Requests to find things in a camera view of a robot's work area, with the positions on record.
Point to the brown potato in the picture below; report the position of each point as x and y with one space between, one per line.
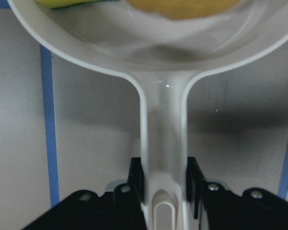
184 9

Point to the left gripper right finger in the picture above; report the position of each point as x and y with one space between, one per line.
194 181

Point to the yellow green sponge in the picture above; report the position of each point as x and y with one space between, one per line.
59 4

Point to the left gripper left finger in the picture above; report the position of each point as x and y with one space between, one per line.
136 176

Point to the beige plastic dustpan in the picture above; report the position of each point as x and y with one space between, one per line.
163 59

